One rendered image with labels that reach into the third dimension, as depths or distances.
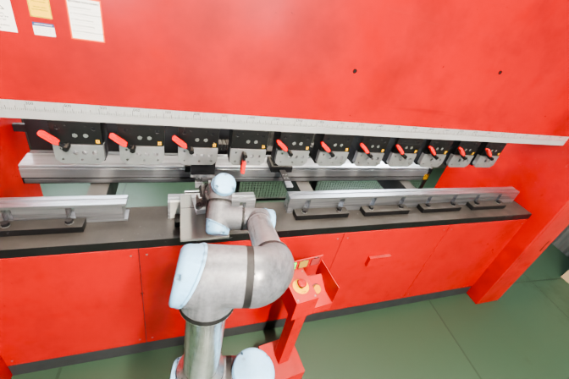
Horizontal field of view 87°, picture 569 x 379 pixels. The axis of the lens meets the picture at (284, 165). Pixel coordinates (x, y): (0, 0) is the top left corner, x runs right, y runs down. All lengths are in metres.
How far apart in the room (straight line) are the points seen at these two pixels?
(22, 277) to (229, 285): 1.12
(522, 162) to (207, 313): 2.37
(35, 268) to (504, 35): 2.11
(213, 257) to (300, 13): 0.83
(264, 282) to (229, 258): 0.08
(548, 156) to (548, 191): 0.23
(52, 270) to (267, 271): 1.09
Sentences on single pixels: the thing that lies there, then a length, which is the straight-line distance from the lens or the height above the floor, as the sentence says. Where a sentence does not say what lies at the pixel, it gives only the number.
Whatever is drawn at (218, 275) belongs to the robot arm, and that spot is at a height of 1.41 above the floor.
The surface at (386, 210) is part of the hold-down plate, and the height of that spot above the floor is 0.91.
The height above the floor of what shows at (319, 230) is 0.86.
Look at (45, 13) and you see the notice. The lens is 1.12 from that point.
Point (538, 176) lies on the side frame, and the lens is 2.60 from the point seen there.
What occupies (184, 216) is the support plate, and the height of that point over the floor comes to 1.00.
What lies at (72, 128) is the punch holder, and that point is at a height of 1.32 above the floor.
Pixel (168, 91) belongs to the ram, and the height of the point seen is 1.47.
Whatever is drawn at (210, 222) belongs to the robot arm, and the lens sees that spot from 0.96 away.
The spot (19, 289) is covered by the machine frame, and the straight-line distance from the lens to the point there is 1.64.
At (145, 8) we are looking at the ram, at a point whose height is 1.72.
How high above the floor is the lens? 1.86
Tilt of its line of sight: 31 degrees down
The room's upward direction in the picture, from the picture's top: 13 degrees clockwise
